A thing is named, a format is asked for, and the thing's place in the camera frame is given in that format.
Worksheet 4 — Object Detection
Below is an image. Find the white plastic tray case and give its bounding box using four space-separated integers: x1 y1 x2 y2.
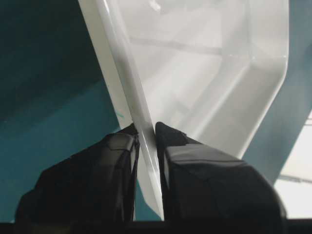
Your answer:
79 0 290 218

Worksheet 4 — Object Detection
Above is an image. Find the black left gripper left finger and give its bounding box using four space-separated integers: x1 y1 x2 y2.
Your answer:
15 124 140 222

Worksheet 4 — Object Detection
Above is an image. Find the teal table cloth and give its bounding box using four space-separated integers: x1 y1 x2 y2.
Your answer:
0 0 312 223

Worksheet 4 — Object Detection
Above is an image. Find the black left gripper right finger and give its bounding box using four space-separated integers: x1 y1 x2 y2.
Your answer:
155 122 286 222

